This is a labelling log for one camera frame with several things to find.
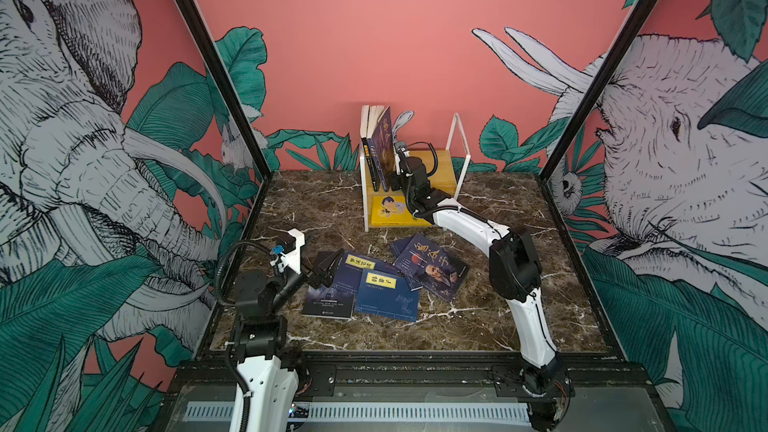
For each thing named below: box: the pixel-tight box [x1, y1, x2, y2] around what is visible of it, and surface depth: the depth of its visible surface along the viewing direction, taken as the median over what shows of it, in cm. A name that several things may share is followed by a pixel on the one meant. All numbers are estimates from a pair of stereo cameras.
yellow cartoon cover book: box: [371, 195, 432, 226], surface depth 104 cm
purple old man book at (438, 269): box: [393, 233, 470, 303], surface depth 95 cm
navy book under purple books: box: [390, 235, 415, 257], surface depth 100 cm
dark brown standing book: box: [360, 105, 379, 192], surface depth 80 cm
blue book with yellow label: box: [355, 269, 419, 322], surface depth 89 cm
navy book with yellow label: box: [332, 251, 399, 291], surface depth 95 cm
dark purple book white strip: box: [302, 284, 356, 320], surface depth 88 cm
